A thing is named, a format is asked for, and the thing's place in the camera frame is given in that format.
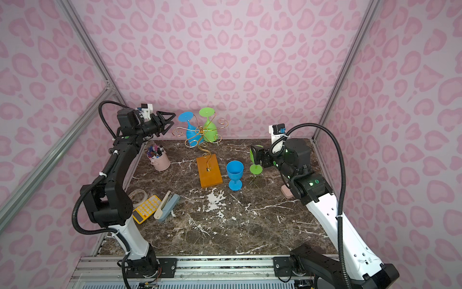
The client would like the green wine glass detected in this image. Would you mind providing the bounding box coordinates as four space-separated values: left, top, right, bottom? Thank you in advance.
199 107 218 143
250 144 264 175

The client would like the blue wine glass front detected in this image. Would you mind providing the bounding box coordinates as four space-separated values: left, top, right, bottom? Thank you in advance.
226 160 244 191

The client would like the blue wine glass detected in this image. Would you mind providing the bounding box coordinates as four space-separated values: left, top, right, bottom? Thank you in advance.
178 112 201 148
226 160 244 191

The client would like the blue wine glass back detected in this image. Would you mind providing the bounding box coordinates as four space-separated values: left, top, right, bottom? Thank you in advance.
178 112 201 148

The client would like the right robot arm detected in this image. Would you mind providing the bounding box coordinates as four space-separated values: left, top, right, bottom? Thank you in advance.
250 123 399 289

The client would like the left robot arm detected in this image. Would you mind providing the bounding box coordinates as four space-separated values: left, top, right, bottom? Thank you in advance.
71 101 176 281

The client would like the green wine glass back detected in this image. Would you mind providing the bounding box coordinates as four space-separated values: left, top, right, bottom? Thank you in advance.
199 107 218 143

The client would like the wooden rack base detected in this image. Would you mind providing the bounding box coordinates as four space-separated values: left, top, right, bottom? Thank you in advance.
196 154 223 189

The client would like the pink metal pen bucket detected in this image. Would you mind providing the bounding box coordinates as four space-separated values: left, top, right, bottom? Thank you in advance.
146 144 170 172

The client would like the pink case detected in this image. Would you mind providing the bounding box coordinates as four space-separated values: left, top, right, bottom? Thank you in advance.
280 185 295 200

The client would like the clear tape roll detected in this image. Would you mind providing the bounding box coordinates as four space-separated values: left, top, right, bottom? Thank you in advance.
129 189 148 208

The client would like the blue white stapler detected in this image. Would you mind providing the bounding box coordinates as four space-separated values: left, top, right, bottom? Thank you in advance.
154 191 180 222

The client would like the yellow calculator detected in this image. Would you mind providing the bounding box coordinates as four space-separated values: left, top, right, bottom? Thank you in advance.
132 195 161 224

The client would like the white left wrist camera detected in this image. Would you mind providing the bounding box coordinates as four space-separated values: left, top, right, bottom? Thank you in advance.
137 103 154 122

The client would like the gold wire glass rack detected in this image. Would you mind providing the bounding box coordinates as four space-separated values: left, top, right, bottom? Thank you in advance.
172 114 229 156

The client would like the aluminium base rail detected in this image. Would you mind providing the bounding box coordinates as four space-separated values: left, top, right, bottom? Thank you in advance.
67 255 315 289

